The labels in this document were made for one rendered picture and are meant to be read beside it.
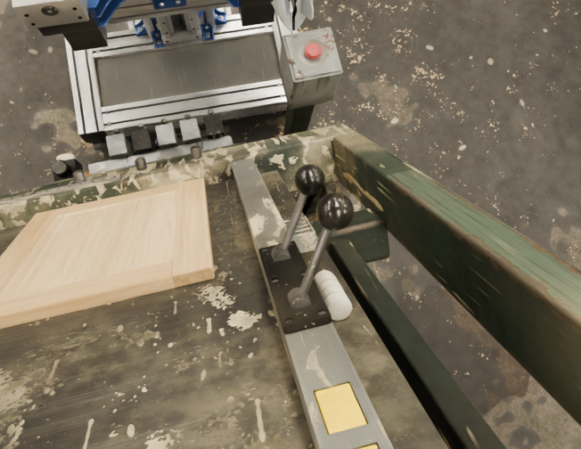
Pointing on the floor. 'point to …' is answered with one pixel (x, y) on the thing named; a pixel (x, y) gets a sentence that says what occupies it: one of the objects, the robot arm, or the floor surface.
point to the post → (298, 119)
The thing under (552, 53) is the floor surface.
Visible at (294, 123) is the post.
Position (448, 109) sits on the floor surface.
